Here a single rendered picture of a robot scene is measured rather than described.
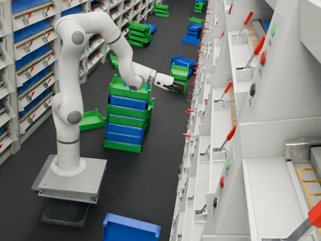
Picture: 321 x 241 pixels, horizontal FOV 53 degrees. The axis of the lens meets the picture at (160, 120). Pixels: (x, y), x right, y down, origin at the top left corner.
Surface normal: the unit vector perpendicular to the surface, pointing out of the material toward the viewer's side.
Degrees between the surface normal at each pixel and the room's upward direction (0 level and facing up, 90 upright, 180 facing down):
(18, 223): 0
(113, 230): 90
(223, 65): 90
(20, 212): 0
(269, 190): 20
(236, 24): 90
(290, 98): 90
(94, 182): 4
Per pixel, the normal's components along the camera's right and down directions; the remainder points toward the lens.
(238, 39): -0.15, 0.47
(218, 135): -0.18, -0.88
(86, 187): 0.11, -0.88
